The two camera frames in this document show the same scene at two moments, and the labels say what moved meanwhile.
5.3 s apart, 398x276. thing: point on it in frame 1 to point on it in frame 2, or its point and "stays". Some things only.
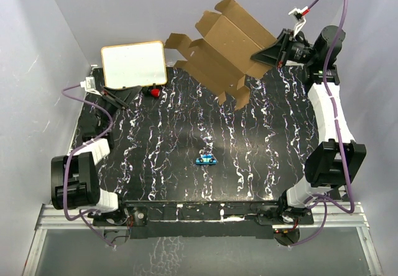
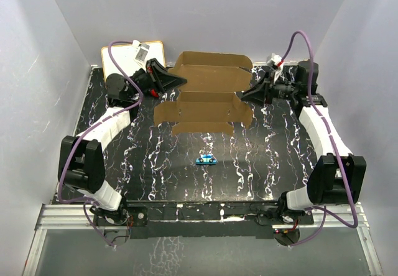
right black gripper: [278, 53] to [258, 93]
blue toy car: [206, 159] stays
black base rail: [199, 219] stays
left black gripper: [122, 98] to [161, 79]
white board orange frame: [134, 64] stays
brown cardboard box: [222, 58] to [209, 101]
